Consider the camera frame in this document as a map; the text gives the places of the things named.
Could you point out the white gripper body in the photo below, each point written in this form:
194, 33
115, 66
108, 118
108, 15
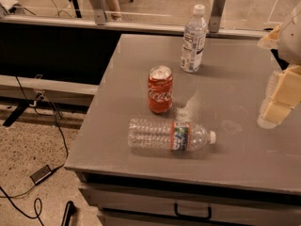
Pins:
292, 38

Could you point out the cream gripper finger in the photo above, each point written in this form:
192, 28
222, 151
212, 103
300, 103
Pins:
282, 95
270, 41

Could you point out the clear plastic bottle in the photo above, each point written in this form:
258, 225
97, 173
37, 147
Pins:
176, 136

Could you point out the standing clear water bottle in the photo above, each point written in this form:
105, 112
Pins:
194, 37

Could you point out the grey cabinet with drawers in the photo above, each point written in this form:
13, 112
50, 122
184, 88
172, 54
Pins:
249, 176

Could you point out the red Coca-Cola can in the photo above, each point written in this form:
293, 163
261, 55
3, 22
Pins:
160, 89

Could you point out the person's leg in background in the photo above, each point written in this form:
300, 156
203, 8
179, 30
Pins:
114, 8

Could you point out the grey low bench shelf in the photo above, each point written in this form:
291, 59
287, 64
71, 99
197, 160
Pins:
55, 91

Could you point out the black object on floor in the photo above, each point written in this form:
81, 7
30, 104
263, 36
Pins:
69, 211

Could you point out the black power adapter brick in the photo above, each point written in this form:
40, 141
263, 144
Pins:
41, 174

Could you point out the black drawer handle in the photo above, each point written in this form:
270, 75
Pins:
193, 213

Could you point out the metal glass-panel post left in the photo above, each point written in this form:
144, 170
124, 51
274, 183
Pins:
99, 13

